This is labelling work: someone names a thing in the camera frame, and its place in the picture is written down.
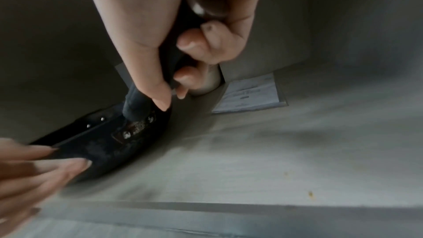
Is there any black wok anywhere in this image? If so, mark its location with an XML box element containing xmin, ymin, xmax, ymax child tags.
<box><xmin>29</xmin><ymin>0</ymin><xmax>230</xmax><ymax>183</ymax></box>

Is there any person's left hand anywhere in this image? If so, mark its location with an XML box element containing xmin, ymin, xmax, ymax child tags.
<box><xmin>0</xmin><ymin>137</ymin><xmax>94</xmax><ymax>238</ymax></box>

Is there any white paper label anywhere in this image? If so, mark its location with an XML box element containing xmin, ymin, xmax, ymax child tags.
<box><xmin>211</xmin><ymin>72</ymin><xmax>289</xmax><ymax>115</ymax></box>

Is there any grey round pipe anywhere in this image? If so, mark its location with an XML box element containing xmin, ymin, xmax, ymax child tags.
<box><xmin>190</xmin><ymin>63</ymin><xmax>222</xmax><ymax>97</ymax></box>

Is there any person's right hand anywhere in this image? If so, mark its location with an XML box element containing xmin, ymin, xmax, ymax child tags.
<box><xmin>79</xmin><ymin>0</ymin><xmax>269</xmax><ymax>112</ymax></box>

